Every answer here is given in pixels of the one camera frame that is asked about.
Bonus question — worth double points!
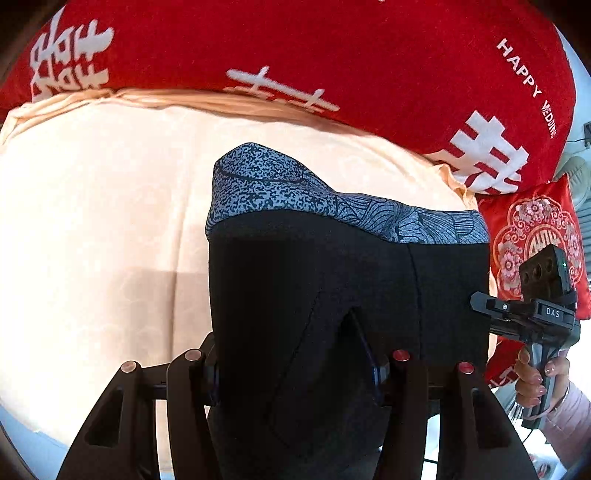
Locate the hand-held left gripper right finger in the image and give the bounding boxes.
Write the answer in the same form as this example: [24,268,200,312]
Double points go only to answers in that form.
[345,308,540,480]

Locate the red blanket with white print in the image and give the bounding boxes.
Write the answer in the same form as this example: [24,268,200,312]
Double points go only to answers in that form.
[0,0,578,195]

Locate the person's right hand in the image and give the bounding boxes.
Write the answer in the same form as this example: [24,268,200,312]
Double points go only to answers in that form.
[513,346,572,420]

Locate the person's right forearm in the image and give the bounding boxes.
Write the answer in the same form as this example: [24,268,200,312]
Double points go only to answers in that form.
[538,381,591,462]

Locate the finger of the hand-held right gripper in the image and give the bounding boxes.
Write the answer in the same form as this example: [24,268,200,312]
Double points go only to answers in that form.
[470,292,509,320]

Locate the cream bed sheet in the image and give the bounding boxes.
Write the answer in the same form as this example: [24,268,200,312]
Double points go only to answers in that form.
[0,89,499,446]

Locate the grey cushion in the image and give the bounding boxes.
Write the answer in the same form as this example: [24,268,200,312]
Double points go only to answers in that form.
[560,156,591,215]

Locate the red embroidered pillow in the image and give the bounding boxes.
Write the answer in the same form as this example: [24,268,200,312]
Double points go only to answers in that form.
[477,175,590,389]

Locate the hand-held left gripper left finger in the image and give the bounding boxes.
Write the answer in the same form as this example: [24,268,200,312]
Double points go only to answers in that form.
[55,331,220,480]

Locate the black pants with grey waistband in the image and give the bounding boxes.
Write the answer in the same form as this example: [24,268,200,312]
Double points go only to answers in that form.
[204,142,491,480]

